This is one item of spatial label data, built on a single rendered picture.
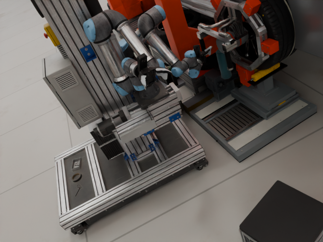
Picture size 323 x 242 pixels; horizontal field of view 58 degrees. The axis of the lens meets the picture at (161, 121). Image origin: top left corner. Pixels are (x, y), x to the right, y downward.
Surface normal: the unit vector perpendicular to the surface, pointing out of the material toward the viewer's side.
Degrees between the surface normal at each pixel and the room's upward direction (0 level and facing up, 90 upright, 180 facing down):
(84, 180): 0
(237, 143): 0
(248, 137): 0
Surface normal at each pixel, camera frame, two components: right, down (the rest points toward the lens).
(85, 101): 0.33, 0.53
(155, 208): -0.32, -0.72
